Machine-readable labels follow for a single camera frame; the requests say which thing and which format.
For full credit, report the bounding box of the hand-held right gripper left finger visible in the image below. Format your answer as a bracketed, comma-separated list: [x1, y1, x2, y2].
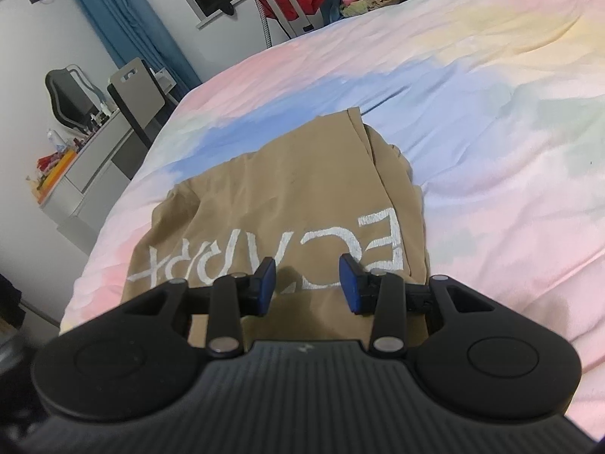
[124, 256, 277, 358]

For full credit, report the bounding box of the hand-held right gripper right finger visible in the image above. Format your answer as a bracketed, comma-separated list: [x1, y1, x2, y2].
[339, 253, 495, 360]

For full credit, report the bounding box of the tan printed t-shirt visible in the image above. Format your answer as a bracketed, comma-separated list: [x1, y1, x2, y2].
[120, 109, 431, 347]

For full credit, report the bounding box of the pastel bed blanket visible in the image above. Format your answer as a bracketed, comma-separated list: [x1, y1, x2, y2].
[59, 0, 605, 440]

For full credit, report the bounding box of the white dressing table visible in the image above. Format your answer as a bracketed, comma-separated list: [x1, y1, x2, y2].
[28, 109, 153, 256]

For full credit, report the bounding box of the black and grey chair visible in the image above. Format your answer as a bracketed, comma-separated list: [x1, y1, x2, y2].
[108, 58, 177, 149]

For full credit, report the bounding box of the wavy framed mirror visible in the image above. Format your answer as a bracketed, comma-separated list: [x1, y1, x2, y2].
[45, 65, 105, 136]

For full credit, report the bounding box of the yellow-green garment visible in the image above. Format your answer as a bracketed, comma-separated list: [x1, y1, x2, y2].
[341, 0, 375, 20]

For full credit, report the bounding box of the white garment steamer stand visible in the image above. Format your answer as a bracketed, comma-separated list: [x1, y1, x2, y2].
[243, 0, 323, 49]

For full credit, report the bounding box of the blue curtain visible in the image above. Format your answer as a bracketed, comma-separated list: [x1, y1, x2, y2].
[54, 0, 202, 100]

